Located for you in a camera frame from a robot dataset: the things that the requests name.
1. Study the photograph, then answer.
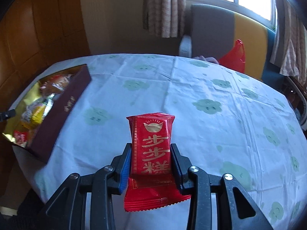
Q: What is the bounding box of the red white Angel cake packet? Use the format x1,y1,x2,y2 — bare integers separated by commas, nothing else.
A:
13,130,29,148

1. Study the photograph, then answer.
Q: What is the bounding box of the yellow black snack bag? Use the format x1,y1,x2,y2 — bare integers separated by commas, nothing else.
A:
21,94,55,129

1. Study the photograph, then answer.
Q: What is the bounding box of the red gold cake packet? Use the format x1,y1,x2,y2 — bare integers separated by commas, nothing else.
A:
124,113,190,212

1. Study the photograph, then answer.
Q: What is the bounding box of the bread bun clear red bag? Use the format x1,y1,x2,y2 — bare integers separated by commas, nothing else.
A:
40,74,72,96

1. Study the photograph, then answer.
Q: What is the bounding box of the maroon gold tin box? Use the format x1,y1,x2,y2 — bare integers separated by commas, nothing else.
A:
2,64,91,163

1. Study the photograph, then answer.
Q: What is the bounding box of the wooden panel wardrobe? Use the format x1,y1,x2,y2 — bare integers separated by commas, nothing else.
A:
1,0,90,111

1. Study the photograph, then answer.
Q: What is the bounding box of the pink cloth on chair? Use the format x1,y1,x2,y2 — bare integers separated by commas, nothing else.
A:
194,56,219,64

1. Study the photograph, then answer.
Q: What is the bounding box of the red plastic bag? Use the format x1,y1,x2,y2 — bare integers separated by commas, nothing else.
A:
218,39,246,73

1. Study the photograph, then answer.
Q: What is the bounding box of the grey yellow blue armchair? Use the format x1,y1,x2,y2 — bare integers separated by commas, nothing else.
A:
179,4,284,91

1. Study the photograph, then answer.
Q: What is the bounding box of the right beige patterned curtain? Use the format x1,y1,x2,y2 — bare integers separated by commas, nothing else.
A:
270,0,306,88

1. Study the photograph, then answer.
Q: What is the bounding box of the beige patterned curtain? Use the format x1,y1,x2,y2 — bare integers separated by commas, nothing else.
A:
270,0,306,88
143,0,186,38

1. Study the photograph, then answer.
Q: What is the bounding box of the left beige patterned curtain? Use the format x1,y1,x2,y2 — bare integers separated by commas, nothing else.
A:
143,0,186,38

